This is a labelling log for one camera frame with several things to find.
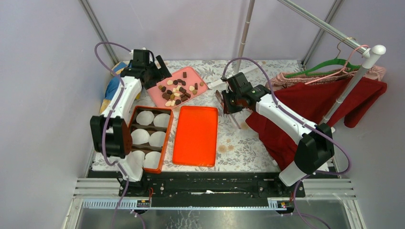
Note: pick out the green hanger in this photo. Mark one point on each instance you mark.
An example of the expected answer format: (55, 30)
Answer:
(313, 71)

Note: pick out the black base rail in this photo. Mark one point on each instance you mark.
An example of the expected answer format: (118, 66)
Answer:
(210, 189)

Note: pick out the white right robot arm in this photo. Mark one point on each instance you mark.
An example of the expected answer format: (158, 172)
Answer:
(314, 142)

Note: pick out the blue plush toy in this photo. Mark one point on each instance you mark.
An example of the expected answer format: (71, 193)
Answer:
(112, 86)

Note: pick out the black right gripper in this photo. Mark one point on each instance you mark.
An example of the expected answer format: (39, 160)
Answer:
(228, 109)

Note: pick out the orange chocolate box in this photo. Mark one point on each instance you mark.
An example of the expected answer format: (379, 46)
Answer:
(150, 129)

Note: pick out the orange box lid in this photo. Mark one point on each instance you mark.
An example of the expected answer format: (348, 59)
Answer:
(196, 136)

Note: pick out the white paper cup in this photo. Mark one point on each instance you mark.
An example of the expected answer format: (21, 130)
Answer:
(140, 136)
(161, 120)
(157, 139)
(139, 157)
(152, 160)
(145, 117)

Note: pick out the dark red garment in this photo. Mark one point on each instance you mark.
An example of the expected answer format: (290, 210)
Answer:
(313, 102)

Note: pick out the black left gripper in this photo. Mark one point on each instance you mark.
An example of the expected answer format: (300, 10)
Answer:
(163, 72)

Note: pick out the pink garment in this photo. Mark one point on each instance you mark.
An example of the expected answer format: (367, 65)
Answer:
(333, 79)

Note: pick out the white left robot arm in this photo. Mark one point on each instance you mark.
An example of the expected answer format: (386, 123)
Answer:
(111, 129)

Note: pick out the pink tray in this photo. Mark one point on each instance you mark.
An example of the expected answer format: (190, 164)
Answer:
(171, 96)

